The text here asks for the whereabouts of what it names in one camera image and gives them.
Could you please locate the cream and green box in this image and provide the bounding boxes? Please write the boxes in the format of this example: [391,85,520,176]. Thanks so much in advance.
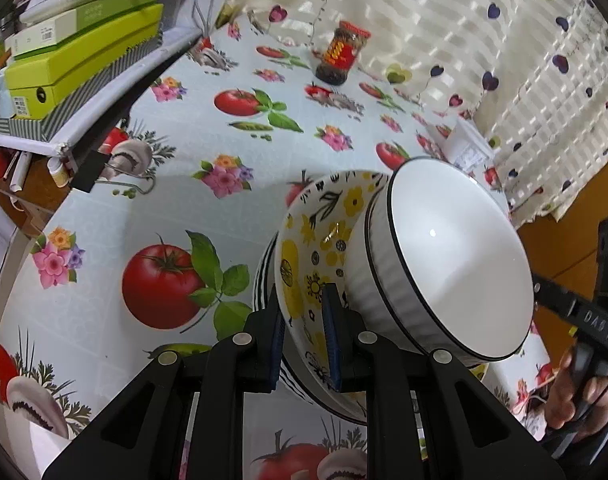
[9,0,162,58]

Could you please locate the wide white ribbed bowl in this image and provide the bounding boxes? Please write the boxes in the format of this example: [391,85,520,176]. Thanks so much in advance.
[346,195,484,367]

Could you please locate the cream heart-print curtain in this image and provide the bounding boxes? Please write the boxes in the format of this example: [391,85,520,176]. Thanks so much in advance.
[224,0,608,228]

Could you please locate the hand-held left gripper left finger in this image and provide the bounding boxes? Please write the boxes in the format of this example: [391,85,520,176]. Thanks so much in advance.
[41,296,287,480]

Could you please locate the vegetable-print tablecloth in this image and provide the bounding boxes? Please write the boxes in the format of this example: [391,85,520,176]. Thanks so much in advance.
[0,15,559,480]

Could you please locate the person's right hand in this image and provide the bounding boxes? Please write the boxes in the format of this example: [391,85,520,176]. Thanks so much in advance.
[542,350,608,443]

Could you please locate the tall white ribbed bowl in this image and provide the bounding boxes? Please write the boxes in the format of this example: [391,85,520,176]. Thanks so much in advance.
[364,157,535,363]

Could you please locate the small white pill bottle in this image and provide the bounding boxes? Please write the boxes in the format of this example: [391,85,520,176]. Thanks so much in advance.
[50,159,71,189]

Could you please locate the lime green box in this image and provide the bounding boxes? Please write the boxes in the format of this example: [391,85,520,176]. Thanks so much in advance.
[4,4,165,121]

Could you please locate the red-label sauce jar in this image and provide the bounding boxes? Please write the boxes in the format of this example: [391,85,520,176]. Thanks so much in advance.
[314,20,372,86]

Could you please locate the white paper roll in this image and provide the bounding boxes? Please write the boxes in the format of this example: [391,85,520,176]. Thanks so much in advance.
[9,152,35,192]

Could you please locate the large round white plate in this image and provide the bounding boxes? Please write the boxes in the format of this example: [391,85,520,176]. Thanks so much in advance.
[253,237,335,406]

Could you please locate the black binder clip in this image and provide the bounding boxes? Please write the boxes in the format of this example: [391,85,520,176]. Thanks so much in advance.
[71,150,157,196]

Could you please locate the grey striped box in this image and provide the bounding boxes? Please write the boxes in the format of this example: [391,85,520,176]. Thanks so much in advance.
[0,35,165,143]

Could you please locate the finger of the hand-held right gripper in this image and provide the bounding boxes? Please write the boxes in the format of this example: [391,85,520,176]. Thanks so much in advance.
[532,272,582,323]

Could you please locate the white plastic tub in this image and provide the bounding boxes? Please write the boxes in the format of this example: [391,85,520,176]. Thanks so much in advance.
[441,119,497,173]

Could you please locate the yellow floral deep plate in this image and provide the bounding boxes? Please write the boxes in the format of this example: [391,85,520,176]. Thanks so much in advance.
[275,170,489,421]

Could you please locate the brown wooden furniture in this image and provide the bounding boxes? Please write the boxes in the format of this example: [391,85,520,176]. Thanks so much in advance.
[514,180,608,311]

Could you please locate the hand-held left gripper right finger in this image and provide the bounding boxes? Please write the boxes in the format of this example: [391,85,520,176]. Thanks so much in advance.
[321,282,567,480]

